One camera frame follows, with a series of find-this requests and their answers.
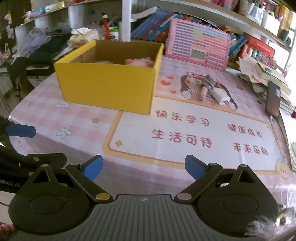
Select pink tube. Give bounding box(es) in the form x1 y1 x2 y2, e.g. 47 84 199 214
200 85 209 101

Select tissue pack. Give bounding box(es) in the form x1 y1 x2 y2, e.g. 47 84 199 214
69 27 99 48

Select large white wall charger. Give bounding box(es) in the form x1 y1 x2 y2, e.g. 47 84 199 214
211 88 231 105

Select pink cartoon desk mat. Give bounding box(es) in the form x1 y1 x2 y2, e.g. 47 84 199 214
10 57 295 197

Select black smartphone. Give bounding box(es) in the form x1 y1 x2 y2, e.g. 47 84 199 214
265 81 281 119

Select white shelf post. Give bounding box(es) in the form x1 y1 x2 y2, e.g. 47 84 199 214
121 0 132 42

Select small pink white box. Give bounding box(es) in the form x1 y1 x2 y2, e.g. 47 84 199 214
185 76 203 89

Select pile of papers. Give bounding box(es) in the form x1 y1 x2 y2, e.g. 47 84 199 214
227 54 295 114

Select pink plush toy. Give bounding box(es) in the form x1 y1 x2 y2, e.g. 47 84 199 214
125 57 154 68

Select grey toy car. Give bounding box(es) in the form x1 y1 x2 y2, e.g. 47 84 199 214
203 75 219 90

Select red books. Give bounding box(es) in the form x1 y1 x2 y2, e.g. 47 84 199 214
238 36 275 58

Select row of blue books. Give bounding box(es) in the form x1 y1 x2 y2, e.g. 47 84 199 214
130 10 186 43

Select pile of clothes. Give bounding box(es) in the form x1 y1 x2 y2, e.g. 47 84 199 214
7 23 72 71

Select pink learning keyboard toy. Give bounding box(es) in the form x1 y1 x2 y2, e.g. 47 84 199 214
166 19 231 71

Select yellow cardboard box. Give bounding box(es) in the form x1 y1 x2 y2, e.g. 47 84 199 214
54 40 164 115

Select white charging cable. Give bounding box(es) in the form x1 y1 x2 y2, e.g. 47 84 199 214
269 115 292 163

